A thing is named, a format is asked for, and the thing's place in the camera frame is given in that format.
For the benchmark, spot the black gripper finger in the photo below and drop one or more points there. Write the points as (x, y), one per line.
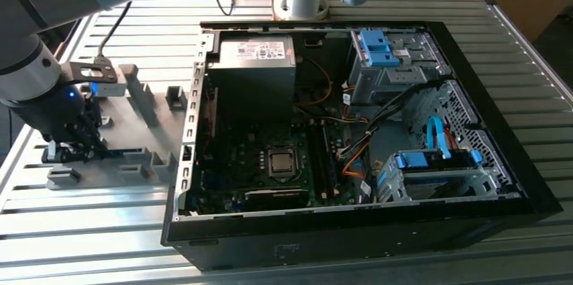
(67, 154)
(94, 137)

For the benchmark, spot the RAM stick blue label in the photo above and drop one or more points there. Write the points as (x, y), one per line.
(126, 153)

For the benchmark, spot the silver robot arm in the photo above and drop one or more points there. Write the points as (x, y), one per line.
(27, 70)

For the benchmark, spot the empty black RAM slot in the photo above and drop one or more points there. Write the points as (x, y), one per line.
(317, 161)

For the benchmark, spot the installed RAM stick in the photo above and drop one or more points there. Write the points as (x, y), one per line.
(330, 161)

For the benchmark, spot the grey parts rack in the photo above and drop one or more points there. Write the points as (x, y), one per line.
(130, 137)

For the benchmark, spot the green motherboard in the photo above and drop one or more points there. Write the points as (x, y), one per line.
(237, 164)

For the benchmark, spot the power supply unit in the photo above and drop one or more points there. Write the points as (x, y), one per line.
(250, 94)

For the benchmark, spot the CPU socket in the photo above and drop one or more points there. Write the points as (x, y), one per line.
(282, 149)

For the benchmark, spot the silver CPU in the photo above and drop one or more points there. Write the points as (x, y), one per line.
(281, 161)

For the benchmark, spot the black graphics card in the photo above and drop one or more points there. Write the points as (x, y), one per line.
(277, 198)

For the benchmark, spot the black PC case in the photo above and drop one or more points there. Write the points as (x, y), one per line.
(313, 234)

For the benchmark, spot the empty blue disk carrier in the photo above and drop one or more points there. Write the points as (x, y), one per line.
(378, 53)

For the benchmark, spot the tall silver disk bay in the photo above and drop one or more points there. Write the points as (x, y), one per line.
(402, 77)

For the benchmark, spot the blue carrier with disk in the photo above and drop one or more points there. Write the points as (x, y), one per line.
(418, 160)

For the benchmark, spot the low silver disk bay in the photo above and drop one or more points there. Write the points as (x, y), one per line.
(448, 177)

